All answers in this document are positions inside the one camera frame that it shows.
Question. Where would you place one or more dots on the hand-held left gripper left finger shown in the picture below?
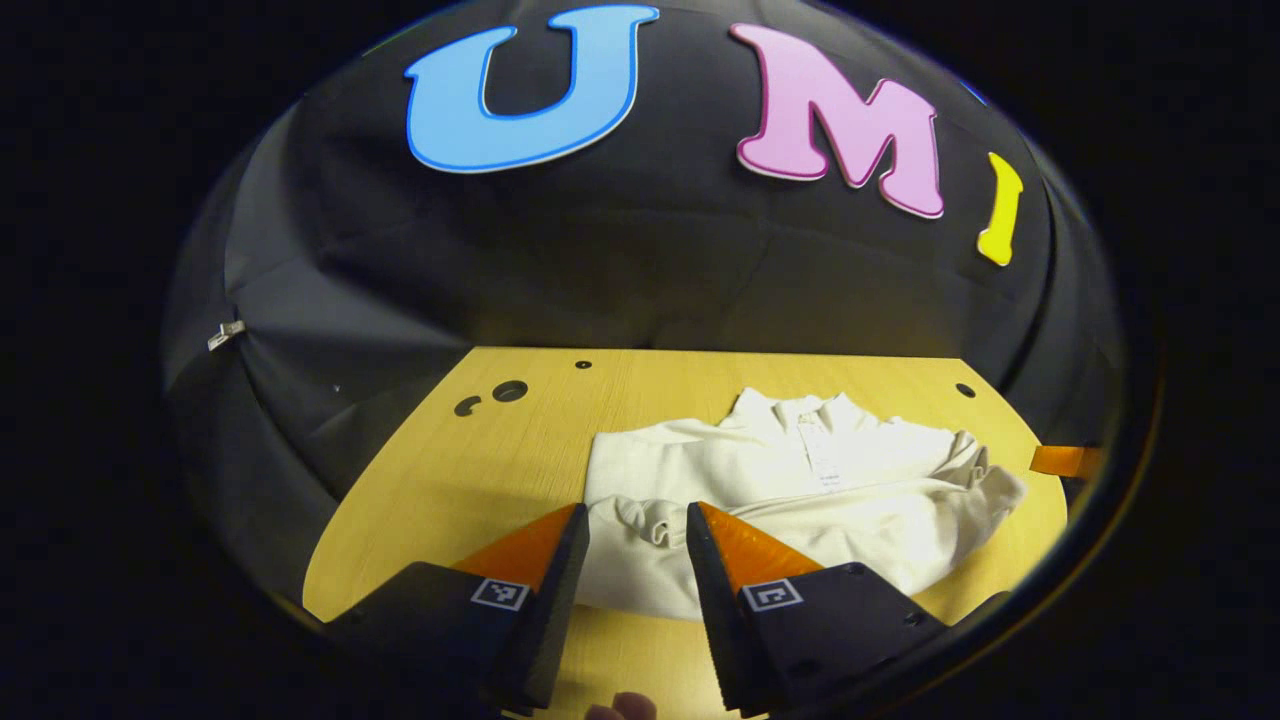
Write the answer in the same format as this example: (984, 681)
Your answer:
(555, 610)

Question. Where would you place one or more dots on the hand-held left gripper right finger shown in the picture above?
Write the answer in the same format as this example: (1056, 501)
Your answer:
(715, 610)

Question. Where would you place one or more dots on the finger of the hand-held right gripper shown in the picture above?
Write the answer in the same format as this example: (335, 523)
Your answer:
(1065, 461)

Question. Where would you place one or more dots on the cream white sweatshirt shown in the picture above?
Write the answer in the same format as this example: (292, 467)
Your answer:
(850, 520)

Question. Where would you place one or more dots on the white paper garment tag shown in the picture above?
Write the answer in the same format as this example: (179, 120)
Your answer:
(826, 460)

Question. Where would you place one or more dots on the black backdrop cloth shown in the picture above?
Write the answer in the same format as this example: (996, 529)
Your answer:
(650, 270)

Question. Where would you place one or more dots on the small white clip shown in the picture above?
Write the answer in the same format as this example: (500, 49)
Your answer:
(226, 335)

